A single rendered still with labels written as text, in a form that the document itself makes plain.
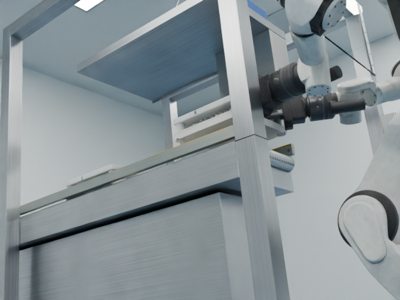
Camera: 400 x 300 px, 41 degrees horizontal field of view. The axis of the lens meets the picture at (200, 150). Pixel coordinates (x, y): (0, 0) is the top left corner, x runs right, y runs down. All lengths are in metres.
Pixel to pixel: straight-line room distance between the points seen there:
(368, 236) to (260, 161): 0.30
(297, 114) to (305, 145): 3.99
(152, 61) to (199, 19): 0.28
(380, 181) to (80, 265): 1.04
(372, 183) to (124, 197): 0.76
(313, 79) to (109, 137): 4.56
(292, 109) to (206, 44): 0.38
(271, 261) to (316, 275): 4.15
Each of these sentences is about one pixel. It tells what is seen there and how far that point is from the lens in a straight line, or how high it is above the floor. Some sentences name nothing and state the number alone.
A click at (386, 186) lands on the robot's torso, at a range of 1.30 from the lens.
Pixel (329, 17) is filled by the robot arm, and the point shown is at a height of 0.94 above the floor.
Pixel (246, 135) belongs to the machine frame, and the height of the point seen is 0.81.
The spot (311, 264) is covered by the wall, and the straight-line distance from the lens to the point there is 5.42.
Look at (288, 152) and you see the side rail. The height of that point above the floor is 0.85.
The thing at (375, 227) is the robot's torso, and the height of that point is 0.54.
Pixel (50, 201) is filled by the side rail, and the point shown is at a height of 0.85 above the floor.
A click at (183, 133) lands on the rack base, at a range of 1.58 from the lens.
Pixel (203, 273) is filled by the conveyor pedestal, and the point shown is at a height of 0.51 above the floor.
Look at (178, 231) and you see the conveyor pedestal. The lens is 1.56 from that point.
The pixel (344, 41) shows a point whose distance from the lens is 2.15.
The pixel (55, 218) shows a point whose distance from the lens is 1.94.
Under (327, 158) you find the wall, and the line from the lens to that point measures 5.45.
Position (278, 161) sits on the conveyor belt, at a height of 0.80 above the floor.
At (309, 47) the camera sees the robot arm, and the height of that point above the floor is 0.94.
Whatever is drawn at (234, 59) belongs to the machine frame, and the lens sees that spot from 1.42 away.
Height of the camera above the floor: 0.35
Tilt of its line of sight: 19 degrees up
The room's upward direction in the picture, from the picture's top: 6 degrees counter-clockwise
